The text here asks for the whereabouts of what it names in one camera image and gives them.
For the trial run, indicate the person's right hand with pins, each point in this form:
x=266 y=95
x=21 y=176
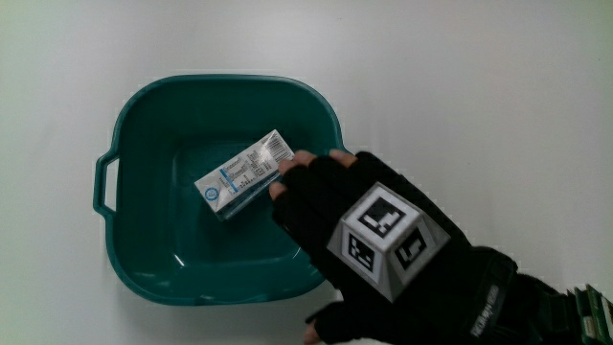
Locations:
x=335 y=201

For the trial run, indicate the white milk carton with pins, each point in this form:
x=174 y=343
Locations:
x=242 y=175

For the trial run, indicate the green plastic basin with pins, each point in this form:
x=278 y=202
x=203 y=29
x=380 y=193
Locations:
x=158 y=239

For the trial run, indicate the green circuit board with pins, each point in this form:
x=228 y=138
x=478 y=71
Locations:
x=596 y=314

